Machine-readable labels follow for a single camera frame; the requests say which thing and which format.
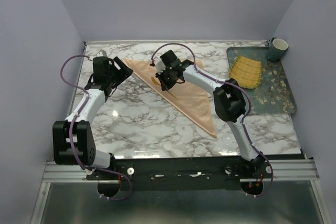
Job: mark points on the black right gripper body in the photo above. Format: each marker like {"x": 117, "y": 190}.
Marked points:
{"x": 166, "y": 72}

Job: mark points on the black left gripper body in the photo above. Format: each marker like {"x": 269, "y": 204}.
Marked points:
{"x": 110, "y": 77}

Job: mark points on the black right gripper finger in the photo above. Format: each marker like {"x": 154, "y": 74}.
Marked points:
{"x": 172, "y": 80}
{"x": 164, "y": 81}

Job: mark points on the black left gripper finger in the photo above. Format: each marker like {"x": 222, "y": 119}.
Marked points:
{"x": 121, "y": 68}
{"x": 119, "y": 76}

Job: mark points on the peach cloth napkin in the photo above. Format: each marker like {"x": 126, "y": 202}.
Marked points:
{"x": 192, "y": 101}

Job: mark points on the orange plastic knife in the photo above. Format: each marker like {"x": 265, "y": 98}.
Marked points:
{"x": 158, "y": 88}

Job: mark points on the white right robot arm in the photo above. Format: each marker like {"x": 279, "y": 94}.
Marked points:
{"x": 229, "y": 101}

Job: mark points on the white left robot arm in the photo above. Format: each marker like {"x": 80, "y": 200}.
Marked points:
{"x": 73, "y": 141}

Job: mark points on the yellow woven coaster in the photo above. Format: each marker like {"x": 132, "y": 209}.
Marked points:
{"x": 246, "y": 72}

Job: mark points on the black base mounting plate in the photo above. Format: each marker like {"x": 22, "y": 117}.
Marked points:
{"x": 193, "y": 173}

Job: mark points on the floral teal tray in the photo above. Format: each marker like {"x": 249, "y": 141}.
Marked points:
{"x": 273, "y": 95}

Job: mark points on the teal mug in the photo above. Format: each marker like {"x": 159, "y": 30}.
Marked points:
{"x": 277, "y": 49}

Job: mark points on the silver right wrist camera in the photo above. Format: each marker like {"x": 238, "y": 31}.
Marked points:
{"x": 160, "y": 67}

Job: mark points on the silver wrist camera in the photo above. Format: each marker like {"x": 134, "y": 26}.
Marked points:
{"x": 160, "y": 67}
{"x": 101, "y": 53}

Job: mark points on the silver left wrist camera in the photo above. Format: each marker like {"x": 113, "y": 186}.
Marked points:
{"x": 101, "y": 53}

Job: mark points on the aluminium frame rail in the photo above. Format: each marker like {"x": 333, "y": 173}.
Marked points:
{"x": 284, "y": 170}

